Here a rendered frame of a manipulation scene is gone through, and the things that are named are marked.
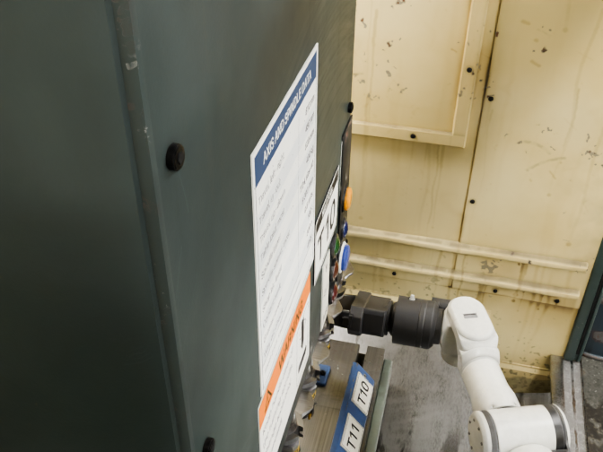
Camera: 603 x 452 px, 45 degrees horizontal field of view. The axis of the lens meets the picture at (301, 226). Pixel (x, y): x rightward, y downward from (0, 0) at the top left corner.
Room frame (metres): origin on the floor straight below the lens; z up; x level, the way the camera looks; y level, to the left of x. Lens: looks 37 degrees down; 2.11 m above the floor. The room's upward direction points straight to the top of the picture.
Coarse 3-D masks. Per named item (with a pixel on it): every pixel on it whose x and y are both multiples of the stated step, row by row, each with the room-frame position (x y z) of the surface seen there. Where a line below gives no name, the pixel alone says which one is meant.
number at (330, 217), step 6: (336, 186) 0.58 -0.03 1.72; (330, 204) 0.56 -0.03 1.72; (330, 210) 0.56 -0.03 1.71; (330, 216) 0.56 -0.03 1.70; (330, 222) 0.56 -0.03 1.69; (330, 228) 0.56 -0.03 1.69; (324, 234) 0.53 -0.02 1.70; (330, 234) 0.56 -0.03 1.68; (324, 240) 0.53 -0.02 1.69; (324, 246) 0.53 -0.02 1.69; (324, 252) 0.54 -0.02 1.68
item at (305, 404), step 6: (306, 390) 0.76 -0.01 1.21; (300, 396) 0.75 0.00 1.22; (306, 396) 0.75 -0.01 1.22; (300, 402) 0.74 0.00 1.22; (306, 402) 0.74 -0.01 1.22; (312, 402) 0.74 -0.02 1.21; (300, 408) 0.72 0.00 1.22; (306, 408) 0.72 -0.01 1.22; (312, 408) 0.73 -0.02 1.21; (300, 414) 0.71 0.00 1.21
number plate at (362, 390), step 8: (360, 376) 1.02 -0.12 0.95; (360, 384) 1.00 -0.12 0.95; (368, 384) 1.02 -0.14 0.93; (360, 392) 0.99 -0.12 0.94; (368, 392) 1.00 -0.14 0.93; (352, 400) 0.95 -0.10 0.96; (360, 400) 0.97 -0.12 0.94; (368, 400) 0.98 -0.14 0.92; (360, 408) 0.95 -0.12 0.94; (368, 408) 0.96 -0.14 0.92
